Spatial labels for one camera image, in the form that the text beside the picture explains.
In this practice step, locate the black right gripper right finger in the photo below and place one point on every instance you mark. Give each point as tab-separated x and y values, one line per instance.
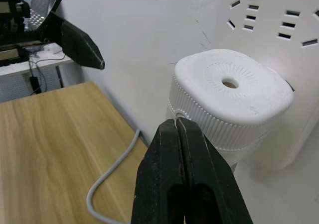
211	174

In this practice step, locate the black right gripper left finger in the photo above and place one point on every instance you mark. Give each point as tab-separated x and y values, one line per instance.
159	174

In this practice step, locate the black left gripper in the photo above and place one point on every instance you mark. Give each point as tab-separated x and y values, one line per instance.
48	31

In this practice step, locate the white mosquito repellent heater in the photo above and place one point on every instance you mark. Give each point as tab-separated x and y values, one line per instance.
224	102

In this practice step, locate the white background shelf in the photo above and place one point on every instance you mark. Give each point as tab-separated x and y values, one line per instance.
37	63

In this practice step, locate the white power strip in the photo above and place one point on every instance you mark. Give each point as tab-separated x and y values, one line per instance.
269	22

